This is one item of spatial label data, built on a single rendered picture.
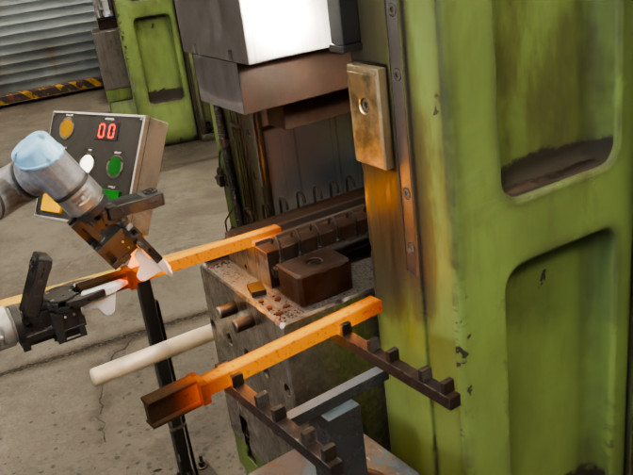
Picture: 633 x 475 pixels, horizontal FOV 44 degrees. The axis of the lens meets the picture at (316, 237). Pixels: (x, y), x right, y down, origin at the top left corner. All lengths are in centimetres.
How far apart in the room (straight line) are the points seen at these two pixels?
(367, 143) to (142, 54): 507
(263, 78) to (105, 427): 179
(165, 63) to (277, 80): 490
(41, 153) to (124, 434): 167
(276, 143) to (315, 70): 33
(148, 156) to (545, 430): 108
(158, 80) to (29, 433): 384
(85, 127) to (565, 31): 119
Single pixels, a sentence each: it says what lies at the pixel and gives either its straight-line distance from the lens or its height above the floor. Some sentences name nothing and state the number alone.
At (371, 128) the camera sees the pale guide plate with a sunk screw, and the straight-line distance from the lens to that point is 133.
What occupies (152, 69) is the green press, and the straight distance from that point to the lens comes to 637.
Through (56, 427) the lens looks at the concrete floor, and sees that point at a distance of 306.
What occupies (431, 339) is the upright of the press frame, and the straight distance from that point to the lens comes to 143.
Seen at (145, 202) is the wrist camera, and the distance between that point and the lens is 148.
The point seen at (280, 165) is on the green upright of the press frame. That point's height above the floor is 107.
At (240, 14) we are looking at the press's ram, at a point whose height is 145.
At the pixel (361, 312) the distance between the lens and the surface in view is 134.
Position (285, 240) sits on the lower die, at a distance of 159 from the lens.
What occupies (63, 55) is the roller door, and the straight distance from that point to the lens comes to 937.
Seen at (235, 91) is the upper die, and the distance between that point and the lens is 147.
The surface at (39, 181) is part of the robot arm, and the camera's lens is 142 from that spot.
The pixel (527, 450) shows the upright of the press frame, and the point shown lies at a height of 55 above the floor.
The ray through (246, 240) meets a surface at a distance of 159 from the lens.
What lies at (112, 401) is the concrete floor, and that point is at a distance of 310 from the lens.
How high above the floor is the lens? 160
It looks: 23 degrees down
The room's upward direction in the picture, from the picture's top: 7 degrees counter-clockwise
